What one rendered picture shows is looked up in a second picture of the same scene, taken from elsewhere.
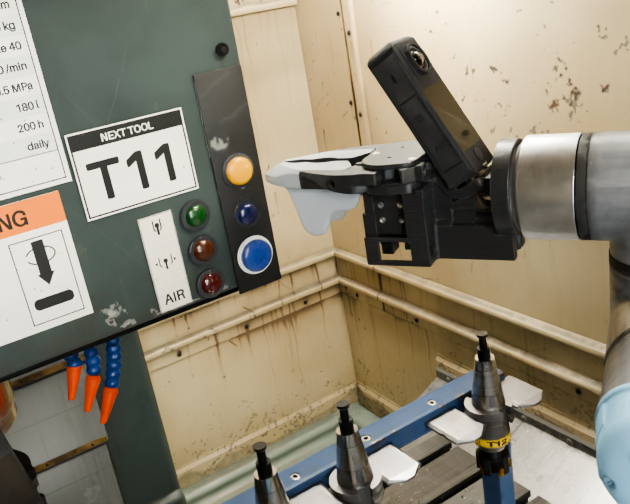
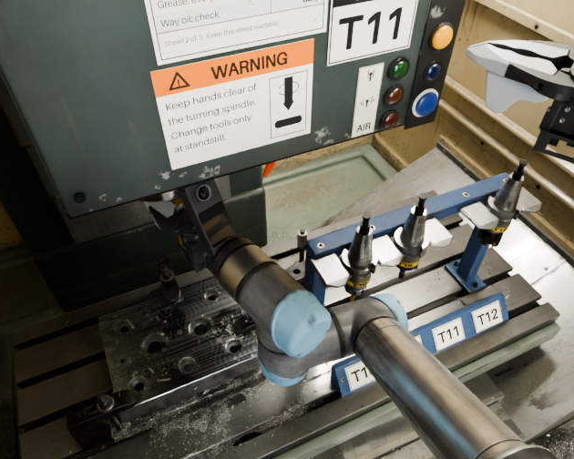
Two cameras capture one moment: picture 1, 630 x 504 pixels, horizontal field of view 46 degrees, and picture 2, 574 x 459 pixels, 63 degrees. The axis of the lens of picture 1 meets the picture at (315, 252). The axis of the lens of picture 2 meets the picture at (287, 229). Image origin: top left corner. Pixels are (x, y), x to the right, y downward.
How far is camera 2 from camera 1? 0.23 m
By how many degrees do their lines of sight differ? 26
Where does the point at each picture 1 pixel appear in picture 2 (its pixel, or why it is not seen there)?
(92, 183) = (339, 35)
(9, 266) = (266, 94)
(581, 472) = (517, 234)
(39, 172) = (305, 22)
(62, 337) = (285, 147)
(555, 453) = not seen: hidden behind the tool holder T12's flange
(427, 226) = not seen: outside the picture
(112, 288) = (326, 117)
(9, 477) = (219, 217)
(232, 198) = (427, 58)
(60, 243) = (303, 80)
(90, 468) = not seen: hidden behind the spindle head
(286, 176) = (493, 62)
